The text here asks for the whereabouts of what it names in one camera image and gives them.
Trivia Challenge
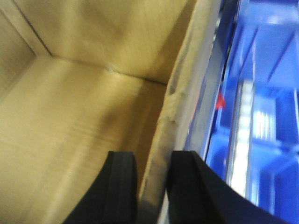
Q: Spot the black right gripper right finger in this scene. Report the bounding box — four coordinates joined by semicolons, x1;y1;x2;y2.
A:
166;151;284;224

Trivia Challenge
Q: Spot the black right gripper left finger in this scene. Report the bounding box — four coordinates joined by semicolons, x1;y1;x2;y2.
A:
64;151;137;224

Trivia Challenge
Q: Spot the brown cardboard carton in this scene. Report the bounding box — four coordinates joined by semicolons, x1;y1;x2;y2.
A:
0;0;221;224

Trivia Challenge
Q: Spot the blue bin upper right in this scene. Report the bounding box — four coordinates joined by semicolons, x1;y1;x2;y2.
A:
203;0;299;215

